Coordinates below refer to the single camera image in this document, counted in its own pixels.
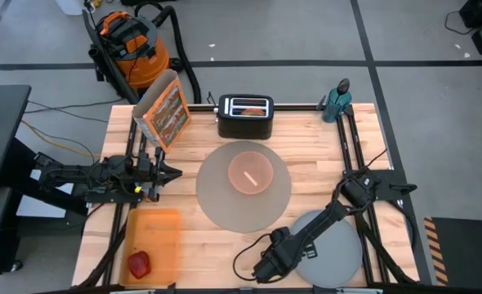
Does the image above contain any black aluminium table frame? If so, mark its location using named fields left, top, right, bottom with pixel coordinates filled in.
left=73, top=91, right=422, bottom=294

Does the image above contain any orange cereal box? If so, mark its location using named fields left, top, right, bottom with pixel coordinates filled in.
left=132, top=68, right=192, bottom=154

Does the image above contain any teal faceted plastic cup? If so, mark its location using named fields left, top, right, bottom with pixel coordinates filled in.
left=321, top=87, right=353, bottom=123

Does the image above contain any round grey plate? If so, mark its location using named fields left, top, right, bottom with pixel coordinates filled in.
left=290, top=210, right=364, bottom=289

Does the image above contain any black mat with hazard stripes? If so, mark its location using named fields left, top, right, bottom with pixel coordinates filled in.
left=423, top=216, right=482, bottom=289

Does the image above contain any round grey placemat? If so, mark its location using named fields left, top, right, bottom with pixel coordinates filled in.
left=195, top=140, right=293, bottom=234

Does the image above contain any black desk top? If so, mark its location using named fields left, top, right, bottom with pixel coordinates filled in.
left=0, top=84, right=33, bottom=192

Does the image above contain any black two-slot toaster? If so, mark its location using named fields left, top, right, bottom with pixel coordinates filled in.
left=215, top=93, right=275, bottom=140

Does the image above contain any orange plastic tray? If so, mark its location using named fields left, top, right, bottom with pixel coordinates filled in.
left=118, top=207, right=183, bottom=287

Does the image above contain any red apple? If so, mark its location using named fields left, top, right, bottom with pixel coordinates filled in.
left=127, top=250, right=152, bottom=280

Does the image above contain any orange black shop vacuum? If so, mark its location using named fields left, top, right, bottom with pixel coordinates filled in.
left=87, top=11, right=172, bottom=103

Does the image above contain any pink bowl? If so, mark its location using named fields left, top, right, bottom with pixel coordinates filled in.
left=227, top=150, right=274, bottom=196

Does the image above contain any black vacuum hose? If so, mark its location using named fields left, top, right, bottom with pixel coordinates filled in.
left=133, top=1, right=203, bottom=105

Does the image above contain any thin black floor cable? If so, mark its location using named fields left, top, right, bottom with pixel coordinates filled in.
left=444, top=10, right=475, bottom=36
left=23, top=97, right=126, bottom=123

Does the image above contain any yellow floor cable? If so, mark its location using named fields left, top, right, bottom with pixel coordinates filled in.
left=20, top=119, right=101, bottom=160

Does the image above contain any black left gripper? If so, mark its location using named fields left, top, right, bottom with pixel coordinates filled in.
left=136, top=145, right=184, bottom=203

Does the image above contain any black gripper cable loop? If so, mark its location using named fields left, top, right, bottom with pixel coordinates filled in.
left=232, top=232, right=275, bottom=283

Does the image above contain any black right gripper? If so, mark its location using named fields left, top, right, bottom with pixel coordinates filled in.
left=252, top=226, right=304, bottom=285

